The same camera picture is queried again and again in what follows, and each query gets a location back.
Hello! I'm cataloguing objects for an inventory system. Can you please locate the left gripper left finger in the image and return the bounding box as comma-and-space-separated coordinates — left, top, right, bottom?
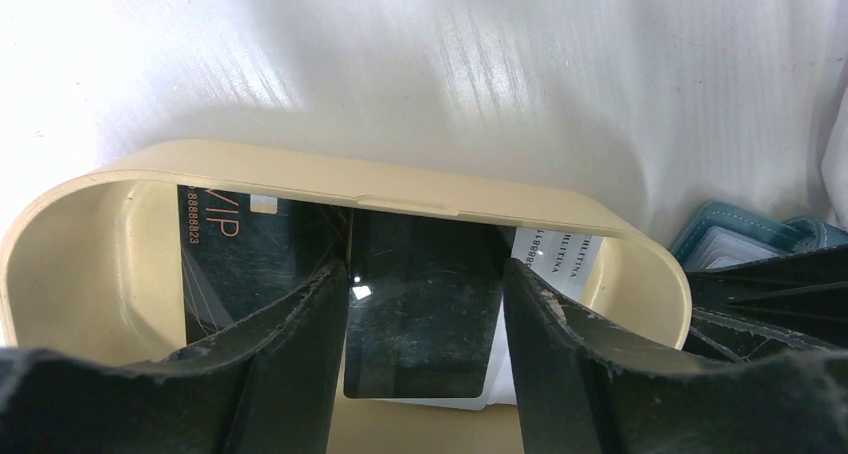
1, 261, 348, 453

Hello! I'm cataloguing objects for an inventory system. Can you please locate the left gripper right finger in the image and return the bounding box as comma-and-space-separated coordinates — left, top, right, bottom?
504, 260, 847, 453

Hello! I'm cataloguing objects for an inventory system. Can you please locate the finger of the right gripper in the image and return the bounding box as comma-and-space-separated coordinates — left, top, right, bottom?
686, 244, 847, 349
683, 308, 794, 363

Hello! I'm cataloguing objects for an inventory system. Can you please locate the blue card holder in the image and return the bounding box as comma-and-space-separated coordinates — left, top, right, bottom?
670, 201, 847, 271

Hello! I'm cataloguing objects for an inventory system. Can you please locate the beige oval tray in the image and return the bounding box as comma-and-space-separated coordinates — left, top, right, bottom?
1, 140, 692, 453

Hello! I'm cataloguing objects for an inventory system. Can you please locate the white cloth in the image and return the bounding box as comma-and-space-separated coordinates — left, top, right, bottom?
821, 99, 847, 229

